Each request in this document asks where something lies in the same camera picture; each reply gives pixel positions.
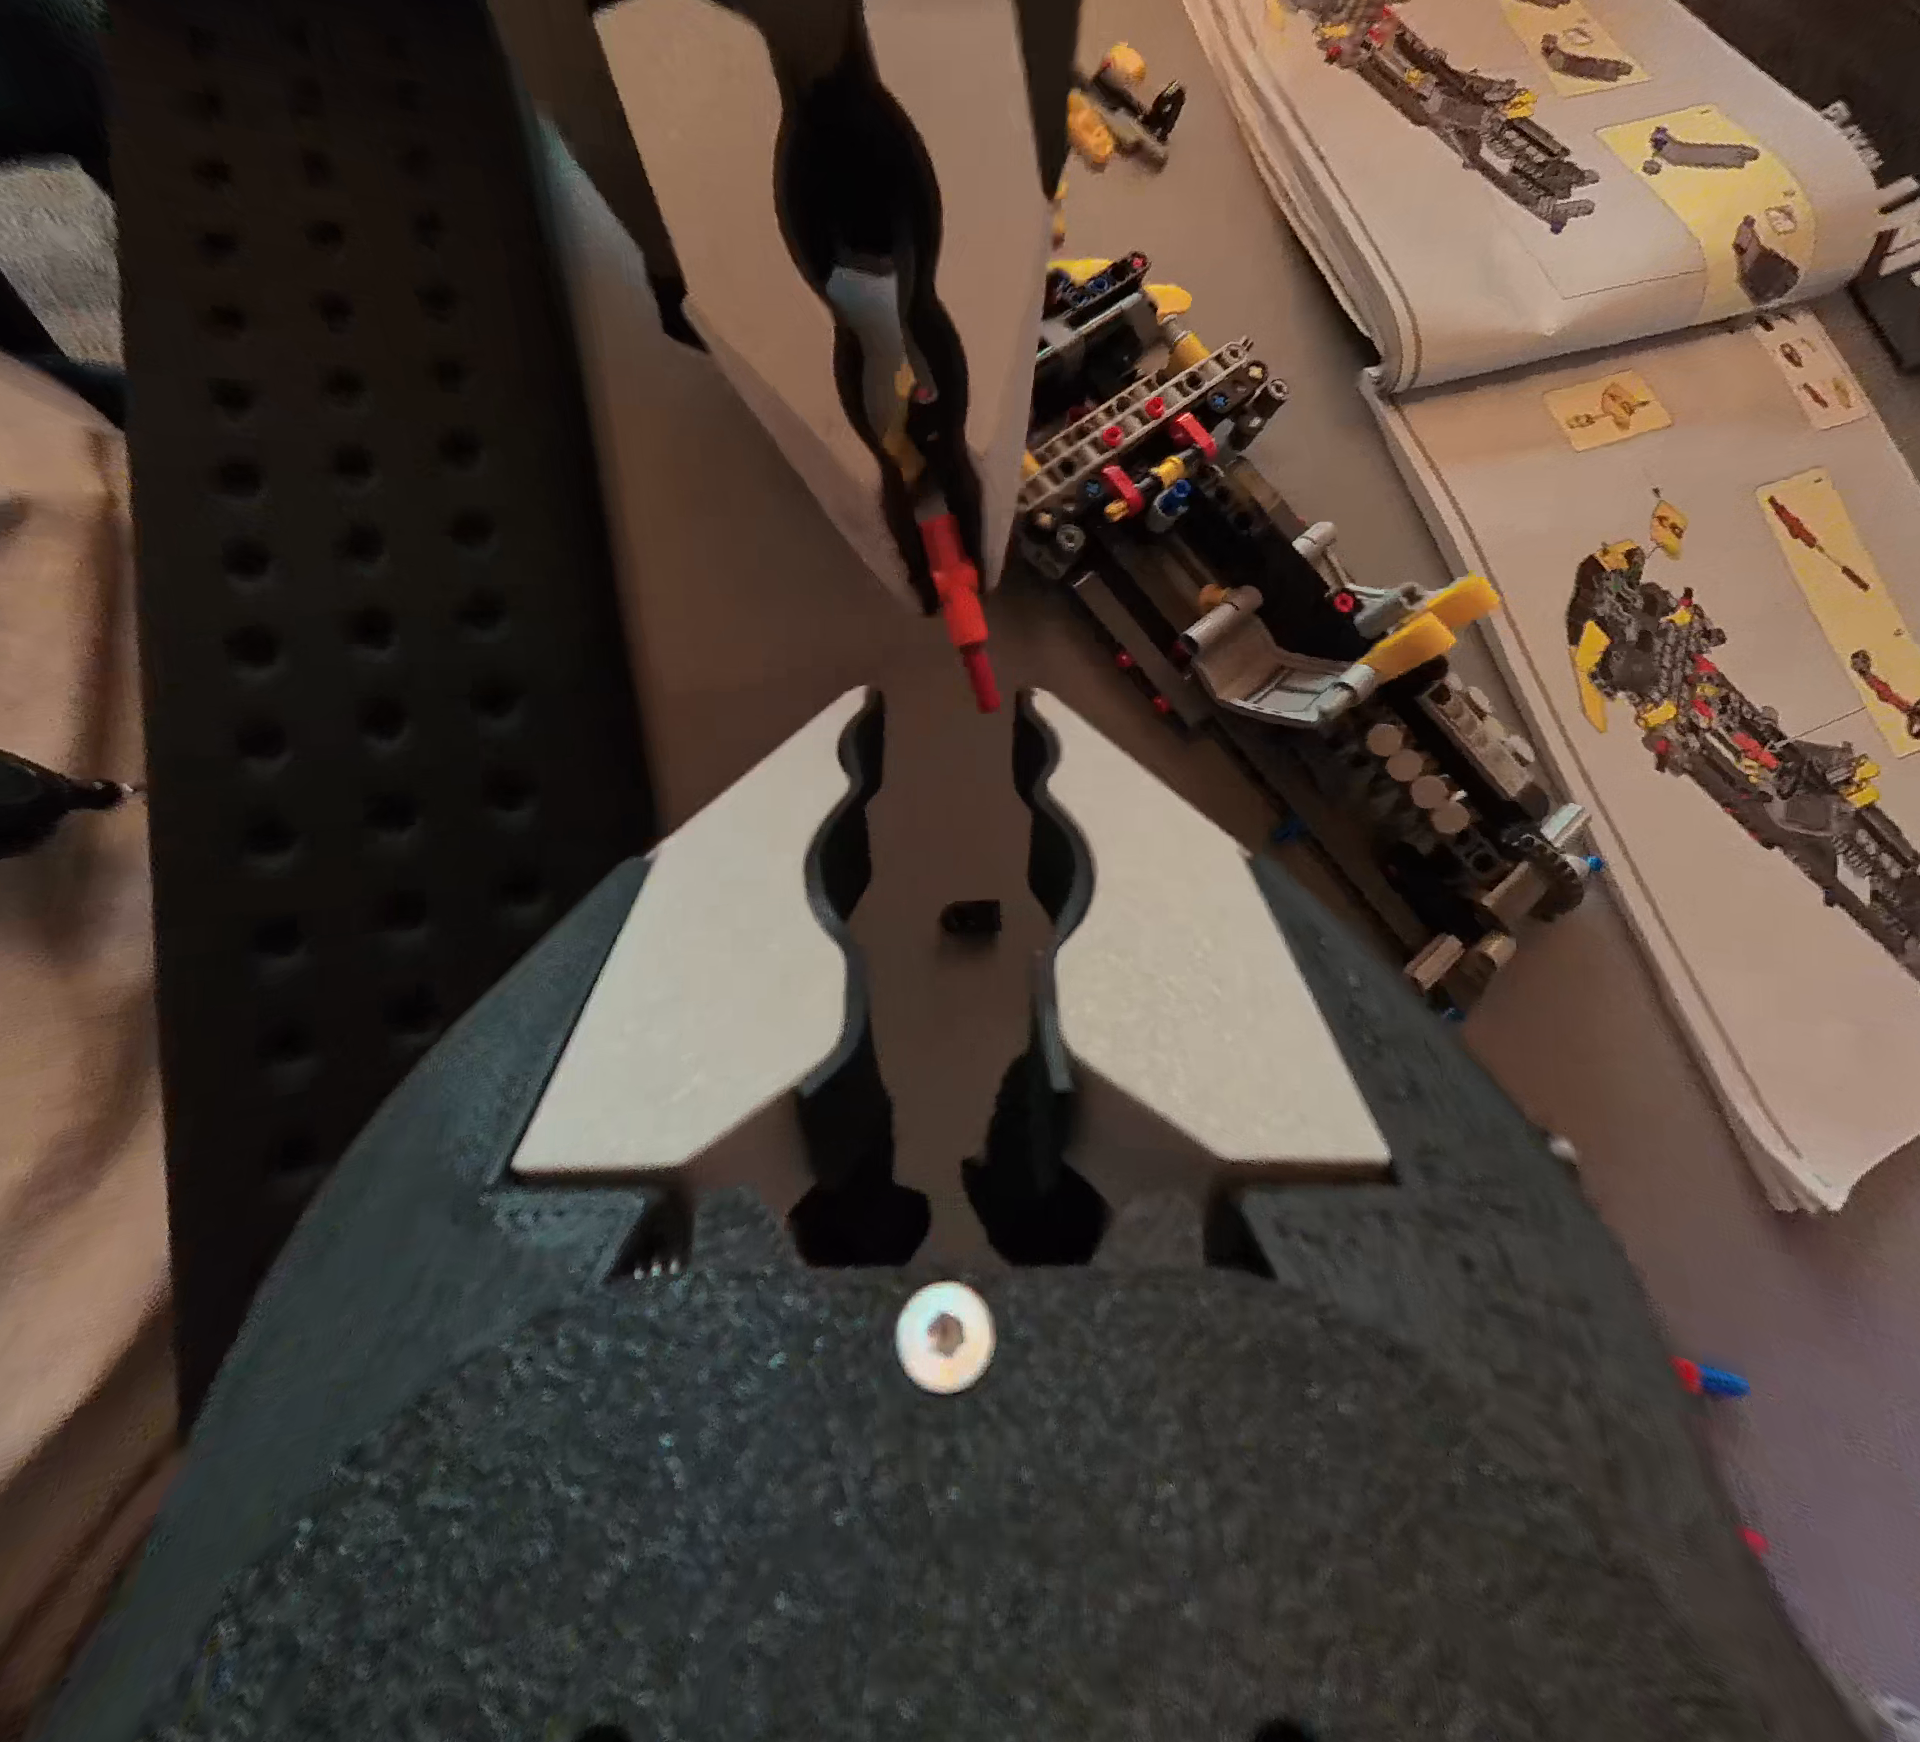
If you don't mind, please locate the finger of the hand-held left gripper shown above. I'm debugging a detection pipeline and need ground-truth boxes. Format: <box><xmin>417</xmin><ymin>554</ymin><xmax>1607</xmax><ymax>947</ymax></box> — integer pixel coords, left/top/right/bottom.
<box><xmin>863</xmin><ymin>0</ymin><xmax>1051</xmax><ymax>589</ymax></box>
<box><xmin>591</xmin><ymin>0</ymin><xmax>940</xmax><ymax>618</ymax></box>

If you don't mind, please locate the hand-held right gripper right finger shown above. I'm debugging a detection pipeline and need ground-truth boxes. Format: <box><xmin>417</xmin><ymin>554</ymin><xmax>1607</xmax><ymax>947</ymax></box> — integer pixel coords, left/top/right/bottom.
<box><xmin>1013</xmin><ymin>686</ymin><xmax>1394</xmax><ymax>1177</ymax></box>

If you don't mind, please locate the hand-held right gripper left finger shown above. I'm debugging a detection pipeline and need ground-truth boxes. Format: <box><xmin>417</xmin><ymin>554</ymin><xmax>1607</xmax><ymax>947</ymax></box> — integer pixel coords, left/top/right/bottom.
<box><xmin>510</xmin><ymin>686</ymin><xmax>888</xmax><ymax>1177</ymax></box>

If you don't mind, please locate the pile of yellow black lego pieces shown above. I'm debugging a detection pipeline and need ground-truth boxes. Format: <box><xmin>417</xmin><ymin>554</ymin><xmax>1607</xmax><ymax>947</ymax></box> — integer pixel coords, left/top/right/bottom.
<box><xmin>1049</xmin><ymin>45</ymin><xmax>1189</xmax><ymax>244</ymax></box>

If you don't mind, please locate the lego car chassis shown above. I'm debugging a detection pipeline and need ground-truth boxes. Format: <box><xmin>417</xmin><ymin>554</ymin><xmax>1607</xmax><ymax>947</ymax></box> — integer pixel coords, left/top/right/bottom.
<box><xmin>1017</xmin><ymin>252</ymin><xmax>1603</xmax><ymax>1009</ymax></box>

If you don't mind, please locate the red lego axle pin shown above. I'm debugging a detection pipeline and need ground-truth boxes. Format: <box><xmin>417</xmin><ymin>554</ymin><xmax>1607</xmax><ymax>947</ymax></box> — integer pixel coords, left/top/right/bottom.
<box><xmin>920</xmin><ymin>515</ymin><xmax>1003</xmax><ymax>712</ymax></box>

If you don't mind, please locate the lego instruction booklet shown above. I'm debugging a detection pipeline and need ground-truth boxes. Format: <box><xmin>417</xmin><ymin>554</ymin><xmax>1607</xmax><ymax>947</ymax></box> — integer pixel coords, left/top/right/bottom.
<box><xmin>1117</xmin><ymin>0</ymin><xmax>1920</xmax><ymax>1218</ymax></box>

